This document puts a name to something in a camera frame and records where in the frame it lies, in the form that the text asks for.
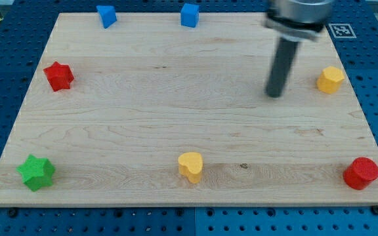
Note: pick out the white fiducial marker tag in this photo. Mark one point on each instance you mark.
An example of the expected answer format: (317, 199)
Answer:
(342, 31)

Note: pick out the blue triangle block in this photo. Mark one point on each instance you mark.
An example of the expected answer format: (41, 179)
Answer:
(107, 15)

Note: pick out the blue cube block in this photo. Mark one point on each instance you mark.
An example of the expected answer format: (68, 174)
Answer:
(189, 15)

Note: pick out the yellow hexagon block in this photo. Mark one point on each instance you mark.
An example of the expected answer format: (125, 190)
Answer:
(330, 80)

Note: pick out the red star block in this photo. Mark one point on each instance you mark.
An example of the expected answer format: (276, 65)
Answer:
(59, 76)

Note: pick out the wooden board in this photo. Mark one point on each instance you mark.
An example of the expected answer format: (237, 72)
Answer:
(147, 89)

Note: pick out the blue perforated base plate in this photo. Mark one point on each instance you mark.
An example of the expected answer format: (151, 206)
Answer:
(24, 32)

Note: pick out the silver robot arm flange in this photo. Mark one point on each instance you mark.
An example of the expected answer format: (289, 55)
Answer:
(298, 20)

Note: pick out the green star block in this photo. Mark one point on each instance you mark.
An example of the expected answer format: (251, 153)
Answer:
(36, 172)

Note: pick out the dark cylindrical pointer rod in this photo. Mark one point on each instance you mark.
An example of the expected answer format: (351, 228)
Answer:
(281, 66)

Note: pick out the red cylinder block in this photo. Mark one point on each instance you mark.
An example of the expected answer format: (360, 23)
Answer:
(360, 173)

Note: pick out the yellow heart block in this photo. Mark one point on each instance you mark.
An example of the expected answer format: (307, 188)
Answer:
(190, 165)

